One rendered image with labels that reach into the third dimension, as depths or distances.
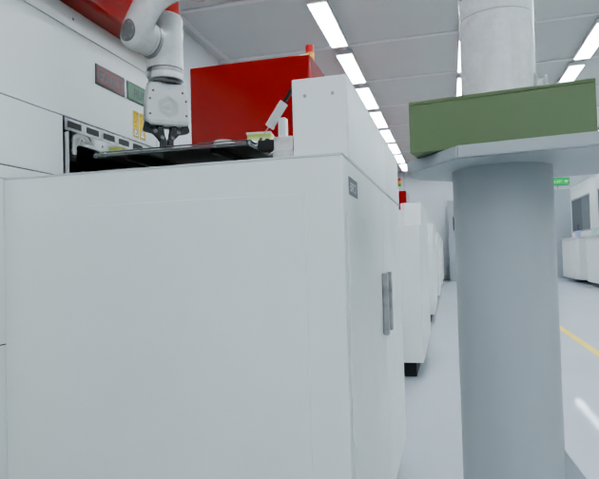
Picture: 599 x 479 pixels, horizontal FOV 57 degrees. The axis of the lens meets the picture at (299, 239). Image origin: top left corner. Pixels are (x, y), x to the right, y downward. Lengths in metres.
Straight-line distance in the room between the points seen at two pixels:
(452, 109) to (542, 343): 0.39
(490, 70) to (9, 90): 0.86
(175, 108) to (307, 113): 0.47
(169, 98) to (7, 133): 0.37
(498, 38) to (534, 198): 0.26
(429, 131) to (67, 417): 0.78
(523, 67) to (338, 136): 0.31
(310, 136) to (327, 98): 0.07
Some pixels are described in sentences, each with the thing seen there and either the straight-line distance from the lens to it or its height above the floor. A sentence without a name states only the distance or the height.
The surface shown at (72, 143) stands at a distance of 1.29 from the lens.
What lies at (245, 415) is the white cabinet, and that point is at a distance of 0.92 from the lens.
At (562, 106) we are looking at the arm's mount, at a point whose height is 0.86.
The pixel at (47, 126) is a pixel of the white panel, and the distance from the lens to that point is 1.25.
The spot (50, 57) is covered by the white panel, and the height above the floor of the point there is 1.09.
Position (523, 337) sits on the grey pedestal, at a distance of 0.93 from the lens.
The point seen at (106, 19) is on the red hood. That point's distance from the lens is 1.44.
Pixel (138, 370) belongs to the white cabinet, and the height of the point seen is 0.48.
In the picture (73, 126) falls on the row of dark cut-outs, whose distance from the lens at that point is 1.32.
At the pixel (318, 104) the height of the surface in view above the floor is 0.91.
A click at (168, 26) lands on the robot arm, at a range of 1.38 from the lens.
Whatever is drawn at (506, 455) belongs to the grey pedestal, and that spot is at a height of 0.35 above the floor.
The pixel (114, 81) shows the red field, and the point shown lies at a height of 1.10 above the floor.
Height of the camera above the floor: 0.66
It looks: 2 degrees up
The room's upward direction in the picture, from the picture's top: 2 degrees counter-clockwise
